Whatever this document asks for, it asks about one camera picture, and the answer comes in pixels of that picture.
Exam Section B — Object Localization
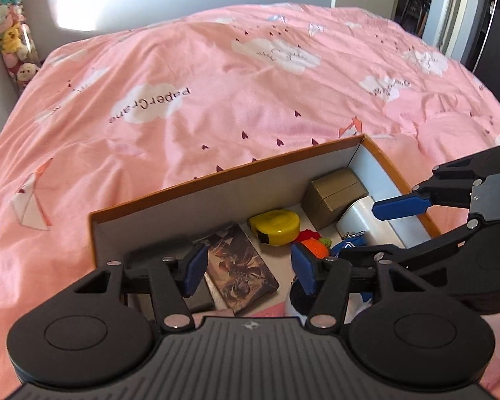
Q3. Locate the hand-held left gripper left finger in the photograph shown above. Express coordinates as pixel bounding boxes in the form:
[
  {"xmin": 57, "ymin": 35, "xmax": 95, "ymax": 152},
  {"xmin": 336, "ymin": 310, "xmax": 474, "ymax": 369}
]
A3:
[{"xmin": 73, "ymin": 243, "xmax": 210, "ymax": 331}]

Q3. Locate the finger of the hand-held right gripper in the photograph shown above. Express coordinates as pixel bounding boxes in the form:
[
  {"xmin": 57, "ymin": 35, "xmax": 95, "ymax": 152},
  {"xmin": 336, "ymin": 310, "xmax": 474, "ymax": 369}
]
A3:
[
  {"xmin": 372, "ymin": 145, "xmax": 500, "ymax": 221},
  {"xmin": 344, "ymin": 220, "xmax": 483, "ymax": 278}
]

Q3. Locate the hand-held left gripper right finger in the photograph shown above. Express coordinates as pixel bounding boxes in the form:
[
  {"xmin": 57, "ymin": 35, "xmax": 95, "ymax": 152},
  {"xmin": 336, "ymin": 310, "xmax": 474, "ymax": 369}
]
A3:
[{"xmin": 291, "ymin": 243, "xmax": 428, "ymax": 330}]

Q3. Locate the red orange crochet toy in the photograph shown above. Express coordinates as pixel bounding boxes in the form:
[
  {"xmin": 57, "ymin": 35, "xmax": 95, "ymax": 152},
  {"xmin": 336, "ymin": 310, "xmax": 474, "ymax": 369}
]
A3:
[{"xmin": 297, "ymin": 229, "xmax": 332, "ymax": 259}]

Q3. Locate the picture printed card case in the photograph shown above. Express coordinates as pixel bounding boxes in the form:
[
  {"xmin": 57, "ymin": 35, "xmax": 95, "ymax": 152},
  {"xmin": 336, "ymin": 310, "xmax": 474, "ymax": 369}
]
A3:
[{"xmin": 194, "ymin": 224, "xmax": 281, "ymax": 316}]

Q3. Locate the white tube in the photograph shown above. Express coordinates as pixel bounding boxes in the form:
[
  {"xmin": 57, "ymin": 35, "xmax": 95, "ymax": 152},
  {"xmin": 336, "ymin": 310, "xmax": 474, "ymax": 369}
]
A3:
[{"xmin": 335, "ymin": 196, "xmax": 409, "ymax": 248}]

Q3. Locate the yellow tape measure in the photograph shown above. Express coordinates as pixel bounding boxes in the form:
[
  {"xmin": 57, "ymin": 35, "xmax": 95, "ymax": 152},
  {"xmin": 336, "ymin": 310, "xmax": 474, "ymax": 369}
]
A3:
[{"xmin": 249, "ymin": 211, "xmax": 301, "ymax": 246}]

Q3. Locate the small brown cardboard box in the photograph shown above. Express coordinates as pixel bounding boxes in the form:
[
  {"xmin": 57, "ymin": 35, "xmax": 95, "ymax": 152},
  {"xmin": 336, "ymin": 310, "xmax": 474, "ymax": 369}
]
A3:
[{"xmin": 302, "ymin": 167, "xmax": 369, "ymax": 230}]

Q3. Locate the orange cardboard box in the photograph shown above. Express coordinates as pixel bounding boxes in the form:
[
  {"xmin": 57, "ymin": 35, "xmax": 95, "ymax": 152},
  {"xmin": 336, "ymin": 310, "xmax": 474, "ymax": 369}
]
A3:
[{"xmin": 88, "ymin": 134, "xmax": 442, "ymax": 326}]

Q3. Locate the pink cloud printed blanket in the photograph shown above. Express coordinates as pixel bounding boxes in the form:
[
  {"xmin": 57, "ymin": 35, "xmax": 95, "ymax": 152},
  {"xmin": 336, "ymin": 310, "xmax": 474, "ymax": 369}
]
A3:
[{"xmin": 0, "ymin": 3, "xmax": 500, "ymax": 400}]

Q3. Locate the dark chair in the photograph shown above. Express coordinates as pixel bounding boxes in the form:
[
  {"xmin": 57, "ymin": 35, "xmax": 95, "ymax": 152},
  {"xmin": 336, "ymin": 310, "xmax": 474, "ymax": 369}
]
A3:
[{"xmin": 402, "ymin": 0, "xmax": 432, "ymax": 36}]

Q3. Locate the clear tube of plush toys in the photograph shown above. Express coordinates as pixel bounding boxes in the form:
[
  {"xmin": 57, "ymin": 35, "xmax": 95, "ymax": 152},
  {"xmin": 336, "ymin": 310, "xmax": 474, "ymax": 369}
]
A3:
[{"xmin": 0, "ymin": 0, "xmax": 42, "ymax": 92}]

